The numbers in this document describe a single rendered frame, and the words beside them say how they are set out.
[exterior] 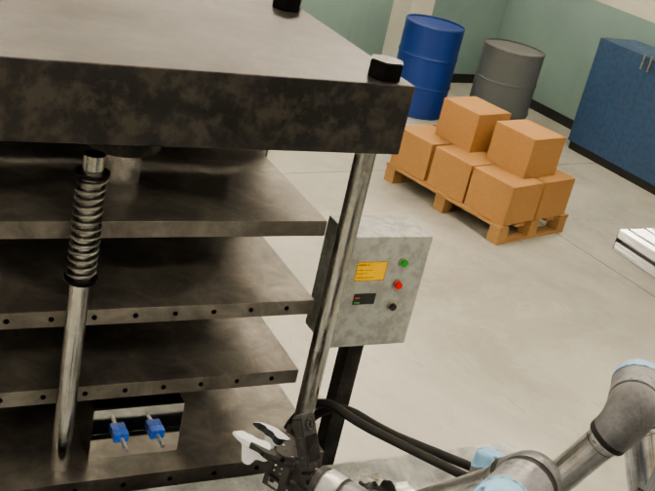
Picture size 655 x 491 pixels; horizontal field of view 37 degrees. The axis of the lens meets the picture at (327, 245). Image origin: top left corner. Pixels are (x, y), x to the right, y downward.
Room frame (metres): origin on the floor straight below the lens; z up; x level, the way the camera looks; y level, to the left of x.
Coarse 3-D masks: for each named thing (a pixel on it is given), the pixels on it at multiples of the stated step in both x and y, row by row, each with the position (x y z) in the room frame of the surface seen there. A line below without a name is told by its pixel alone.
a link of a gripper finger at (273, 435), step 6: (258, 426) 1.73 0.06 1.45; (264, 426) 1.73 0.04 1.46; (270, 426) 1.73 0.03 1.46; (264, 432) 1.72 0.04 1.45; (270, 432) 1.71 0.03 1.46; (276, 432) 1.71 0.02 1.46; (270, 438) 1.72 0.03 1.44; (276, 438) 1.69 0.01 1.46; (282, 438) 1.69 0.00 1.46; (288, 438) 1.70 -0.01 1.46; (270, 444) 1.71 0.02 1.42; (276, 444) 1.70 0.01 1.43
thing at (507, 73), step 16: (496, 48) 9.01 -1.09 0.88; (512, 48) 9.22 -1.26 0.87; (528, 48) 9.40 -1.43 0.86; (480, 64) 9.15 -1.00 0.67; (496, 64) 8.99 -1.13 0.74; (512, 64) 8.95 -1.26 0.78; (528, 64) 8.98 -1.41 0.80; (480, 80) 9.08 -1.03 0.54; (496, 80) 8.97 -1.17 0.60; (512, 80) 8.95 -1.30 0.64; (528, 80) 9.01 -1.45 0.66; (480, 96) 9.04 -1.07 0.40; (496, 96) 8.95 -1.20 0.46; (512, 96) 8.95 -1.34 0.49; (528, 96) 9.06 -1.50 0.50; (512, 112) 8.97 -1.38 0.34
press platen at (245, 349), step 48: (0, 336) 2.46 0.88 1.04; (48, 336) 2.52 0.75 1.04; (96, 336) 2.58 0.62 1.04; (144, 336) 2.64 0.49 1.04; (192, 336) 2.70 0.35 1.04; (240, 336) 2.77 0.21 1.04; (0, 384) 2.23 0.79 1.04; (48, 384) 2.28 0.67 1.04; (96, 384) 2.34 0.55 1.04; (144, 384) 2.40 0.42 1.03; (192, 384) 2.48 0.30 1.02; (240, 384) 2.55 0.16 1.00
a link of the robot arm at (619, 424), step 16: (624, 384) 1.92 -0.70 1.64; (640, 384) 1.92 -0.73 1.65; (608, 400) 1.90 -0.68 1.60; (624, 400) 1.88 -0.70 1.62; (640, 400) 1.87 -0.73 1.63; (608, 416) 1.86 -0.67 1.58; (624, 416) 1.85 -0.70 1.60; (640, 416) 1.85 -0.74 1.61; (592, 432) 1.86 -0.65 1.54; (608, 432) 1.84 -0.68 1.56; (624, 432) 1.83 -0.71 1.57; (640, 432) 1.84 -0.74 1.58; (576, 448) 1.87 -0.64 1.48; (592, 448) 1.85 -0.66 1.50; (608, 448) 1.83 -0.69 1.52; (624, 448) 1.83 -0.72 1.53; (560, 464) 1.88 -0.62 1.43; (576, 464) 1.86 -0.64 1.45; (592, 464) 1.85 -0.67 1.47; (576, 480) 1.86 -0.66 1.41
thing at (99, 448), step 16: (96, 400) 2.37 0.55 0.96; (112, 400) 2.39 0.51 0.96; (128, 400) 2.40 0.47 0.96; (144, 400) 2.42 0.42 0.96; (160, 400) 2.44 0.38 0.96; (176, 400) 2.46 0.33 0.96; (80, 416) 2.43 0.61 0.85; (96, 416) 2.32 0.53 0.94; (112, 416) 2.35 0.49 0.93; (128, 416) 2.37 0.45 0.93; (144, 416) 2.40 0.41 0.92; (160, 416) 2.42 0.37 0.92; (176, 416) 2.45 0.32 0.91; (80, 432) 2.41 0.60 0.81; (96, 432) 2.33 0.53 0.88; (144, 432) 2.40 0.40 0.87; (176, 432) 2.45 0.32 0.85; (96, 448) 2.33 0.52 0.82; (112, 448) 2.35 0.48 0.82; (128, 448) 2.38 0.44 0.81; (144, 448) 2.41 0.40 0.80; (160, 448) 2.43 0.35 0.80
